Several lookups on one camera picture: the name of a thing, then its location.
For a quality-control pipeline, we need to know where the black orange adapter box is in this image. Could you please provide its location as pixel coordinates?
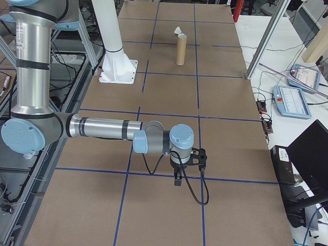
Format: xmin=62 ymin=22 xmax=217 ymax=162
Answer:
xmin=260 ymin=119 xmax=274 ymax=134
xmin=256 ymin=99 xmax=268 ymax=114

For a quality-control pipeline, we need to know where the black computer box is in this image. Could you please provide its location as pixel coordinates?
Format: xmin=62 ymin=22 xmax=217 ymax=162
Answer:
xmin=270 ymin=145 xmax=298 ymax=186

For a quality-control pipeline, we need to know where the white side desk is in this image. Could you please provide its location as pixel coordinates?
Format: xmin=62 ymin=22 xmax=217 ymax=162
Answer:
xmin=234 ymin=14 xmax=328 ymax=246

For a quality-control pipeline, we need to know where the brown cardboard tube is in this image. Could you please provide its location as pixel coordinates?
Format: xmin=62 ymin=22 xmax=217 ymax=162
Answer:
xmin=175 ymin=34 xmax=187 ymax=66

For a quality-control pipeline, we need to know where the blue grey teach pendant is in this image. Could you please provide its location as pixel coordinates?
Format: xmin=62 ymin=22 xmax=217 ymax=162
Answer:
xmin=272 ymin=85 xmax=312 ymax=120
xmin=286 ymin=63 xmax=322 ymax=90

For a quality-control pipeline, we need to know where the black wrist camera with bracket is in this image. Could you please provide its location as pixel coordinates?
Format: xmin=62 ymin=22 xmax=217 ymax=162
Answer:
xmin=189 ymin=146 xmax=207 ymax=170

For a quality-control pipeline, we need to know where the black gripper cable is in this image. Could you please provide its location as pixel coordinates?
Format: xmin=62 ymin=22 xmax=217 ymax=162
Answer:
xmin=141 ymin=152 xmax=170 ymax=175

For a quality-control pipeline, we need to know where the blue cable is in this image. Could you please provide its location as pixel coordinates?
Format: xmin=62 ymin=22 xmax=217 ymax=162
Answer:
xmin=301 ymin=204 xmax=324 ymax=246

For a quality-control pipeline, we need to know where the aluminium profile post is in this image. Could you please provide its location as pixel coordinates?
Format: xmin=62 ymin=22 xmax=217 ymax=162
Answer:
xmin=244 ymin=0 xmax=292 ymax=80

